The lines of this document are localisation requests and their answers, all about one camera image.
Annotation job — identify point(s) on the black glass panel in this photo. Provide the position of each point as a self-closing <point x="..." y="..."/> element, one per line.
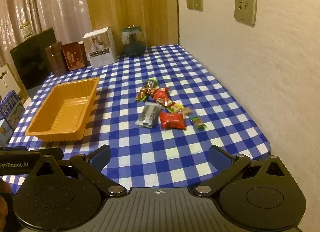
<point x="30" y="64"/>

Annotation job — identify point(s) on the beige wall switch panel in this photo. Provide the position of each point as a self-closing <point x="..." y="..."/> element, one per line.
<point x="245" y="8"/>

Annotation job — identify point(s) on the glass jar green lid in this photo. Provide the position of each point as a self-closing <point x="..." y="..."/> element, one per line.
<point x="133" y="43"/>

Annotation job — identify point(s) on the brown metal canister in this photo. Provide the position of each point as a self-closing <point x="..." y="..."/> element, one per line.
<point x="55" y="59"/>

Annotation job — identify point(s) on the sheer curtain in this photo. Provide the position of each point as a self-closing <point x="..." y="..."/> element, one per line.
<point x="50" y="2"/>

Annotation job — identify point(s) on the grey white snack packet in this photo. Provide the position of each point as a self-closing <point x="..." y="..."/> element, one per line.
<point x="148" y="115"/>

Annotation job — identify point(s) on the small green snack packet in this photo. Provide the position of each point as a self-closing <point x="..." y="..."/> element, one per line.
<point x="198" y="122"/>

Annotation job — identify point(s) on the long green chip packet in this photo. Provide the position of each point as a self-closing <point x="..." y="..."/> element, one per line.
<point x="144" y="90"/>

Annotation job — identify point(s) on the red gold printed box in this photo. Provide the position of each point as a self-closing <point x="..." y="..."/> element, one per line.
<point x="73" y="57"/>

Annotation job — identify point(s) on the white chair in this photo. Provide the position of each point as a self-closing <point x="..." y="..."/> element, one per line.
<point x="8" y="82"/>

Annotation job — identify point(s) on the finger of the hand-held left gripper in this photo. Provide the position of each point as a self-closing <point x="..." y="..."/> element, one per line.
<point x="51" y="153"/>

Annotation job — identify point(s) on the white product box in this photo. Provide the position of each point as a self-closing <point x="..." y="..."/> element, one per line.
<point x="101" y="49"/>

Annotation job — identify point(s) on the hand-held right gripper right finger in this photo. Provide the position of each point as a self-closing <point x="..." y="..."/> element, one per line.
<point x="220" y="157"/>

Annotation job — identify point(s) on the blue white checked tablecloth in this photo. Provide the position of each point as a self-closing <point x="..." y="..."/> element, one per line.
<point x="175" y="147"/>

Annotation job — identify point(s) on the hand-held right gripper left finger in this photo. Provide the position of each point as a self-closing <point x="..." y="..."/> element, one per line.
<point x="100" y="158"/>

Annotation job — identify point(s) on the yellow green snack packet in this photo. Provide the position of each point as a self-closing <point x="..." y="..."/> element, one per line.
<point x="175" y="108"/>

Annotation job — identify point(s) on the orange plastic tray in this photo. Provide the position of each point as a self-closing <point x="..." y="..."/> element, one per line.
<point x="67" y="112"/>

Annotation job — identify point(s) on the blue milk carton box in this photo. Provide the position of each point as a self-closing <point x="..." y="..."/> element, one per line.
<point x="10" y="117"/>

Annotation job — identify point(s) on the small beige snack packet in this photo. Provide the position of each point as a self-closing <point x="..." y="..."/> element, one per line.
<point x="188" y="111"/>

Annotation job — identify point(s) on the small red candy packet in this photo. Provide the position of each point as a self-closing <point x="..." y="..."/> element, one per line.
<point x="165" y="102"/>

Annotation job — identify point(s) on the beige wall socket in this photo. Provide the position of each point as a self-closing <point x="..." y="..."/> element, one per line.
<point x="198" y="1"/>
<point x="189" y="0"/>

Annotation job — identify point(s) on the large red snack packet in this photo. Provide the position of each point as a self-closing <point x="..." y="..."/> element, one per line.
<point x="172" y="121"/>

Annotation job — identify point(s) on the person's left hand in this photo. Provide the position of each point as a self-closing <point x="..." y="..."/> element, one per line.
<point x="3" y="207"/>

